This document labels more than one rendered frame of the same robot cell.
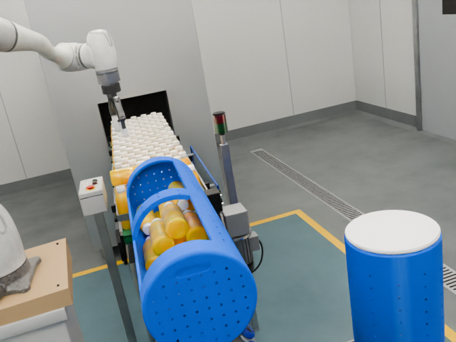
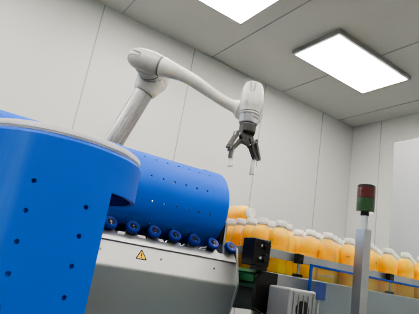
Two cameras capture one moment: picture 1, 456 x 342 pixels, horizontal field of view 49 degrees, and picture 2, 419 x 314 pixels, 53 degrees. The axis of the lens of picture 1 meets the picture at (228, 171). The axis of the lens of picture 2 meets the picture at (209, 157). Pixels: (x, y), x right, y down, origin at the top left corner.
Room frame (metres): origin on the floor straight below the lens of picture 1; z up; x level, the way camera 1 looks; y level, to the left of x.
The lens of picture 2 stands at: (1.40, -1.23, 0.87)
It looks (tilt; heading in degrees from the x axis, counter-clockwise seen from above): 15 degrees up; 72
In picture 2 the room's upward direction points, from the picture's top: 10 degrees clockwise
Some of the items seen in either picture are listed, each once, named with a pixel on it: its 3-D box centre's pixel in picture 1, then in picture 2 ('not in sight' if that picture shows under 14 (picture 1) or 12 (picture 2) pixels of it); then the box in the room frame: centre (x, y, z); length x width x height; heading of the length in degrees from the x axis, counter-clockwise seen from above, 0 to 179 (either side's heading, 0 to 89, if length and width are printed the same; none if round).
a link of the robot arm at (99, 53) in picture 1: (99, 49); (252, 98); (2.09, 0.42, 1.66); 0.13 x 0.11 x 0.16; 63
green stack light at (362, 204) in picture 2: (220, 127); (365, 205); (2.41, 0.00, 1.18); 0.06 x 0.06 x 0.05
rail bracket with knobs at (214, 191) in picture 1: (211, 202); (255, 253); (2.04, 0.09, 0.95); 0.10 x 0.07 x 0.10; 100
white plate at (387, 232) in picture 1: (391, 230); (63, 150); (1.37, -0.46, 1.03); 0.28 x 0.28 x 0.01
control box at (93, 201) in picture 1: (93, 195); not in sight; (2.12, 0.61, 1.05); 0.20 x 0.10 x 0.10; 10
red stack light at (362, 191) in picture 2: (219, 118); (366, 193); (2.41, 0.00, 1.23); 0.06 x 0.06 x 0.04
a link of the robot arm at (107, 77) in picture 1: (108, 77); (249, 119); (2.08, 0.41, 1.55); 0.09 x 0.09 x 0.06
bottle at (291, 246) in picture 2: not in sight; (284, 251); (2.22, 0.21, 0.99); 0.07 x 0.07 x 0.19
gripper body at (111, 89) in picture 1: (112, 94); (246, 134); (2.08, 0.41, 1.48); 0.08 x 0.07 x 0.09; 21
